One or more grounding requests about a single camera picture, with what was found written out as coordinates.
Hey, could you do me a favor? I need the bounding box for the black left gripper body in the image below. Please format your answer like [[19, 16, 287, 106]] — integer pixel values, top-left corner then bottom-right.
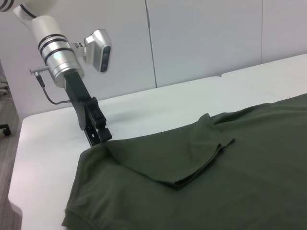
[[63, 71, 94, 131]]

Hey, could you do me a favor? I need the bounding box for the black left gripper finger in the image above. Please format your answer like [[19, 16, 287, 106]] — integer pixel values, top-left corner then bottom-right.
[[83, 119, 102, 148], [87, 96, 113, 143]]

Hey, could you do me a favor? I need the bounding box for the dark green shirt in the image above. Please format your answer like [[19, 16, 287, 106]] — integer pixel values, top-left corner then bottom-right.
[[61, 92, 307, 230]]

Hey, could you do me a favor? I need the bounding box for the black cable with silver plug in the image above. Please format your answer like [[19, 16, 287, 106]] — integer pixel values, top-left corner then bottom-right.
[[29, 67, 72, 105]]

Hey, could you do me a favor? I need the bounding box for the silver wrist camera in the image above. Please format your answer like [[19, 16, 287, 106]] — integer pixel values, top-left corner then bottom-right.
[[71, 28, 113, 74]]

